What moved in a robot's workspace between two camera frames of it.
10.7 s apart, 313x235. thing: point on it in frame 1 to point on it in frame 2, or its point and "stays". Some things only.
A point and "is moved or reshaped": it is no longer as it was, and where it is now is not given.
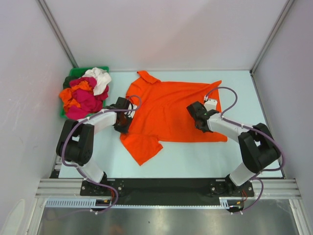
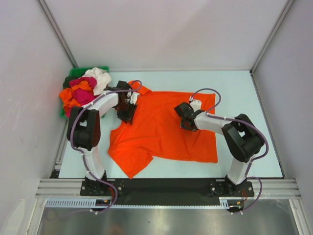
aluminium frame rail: x=283 y=187 stays
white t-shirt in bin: x=103 y=79 stays
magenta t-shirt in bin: x=89 y=103 stays
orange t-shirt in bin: x=66 y=94 stays
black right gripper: x=206 y=130 to x=182 y=126
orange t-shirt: x=162 y=115 is moved or reshaped
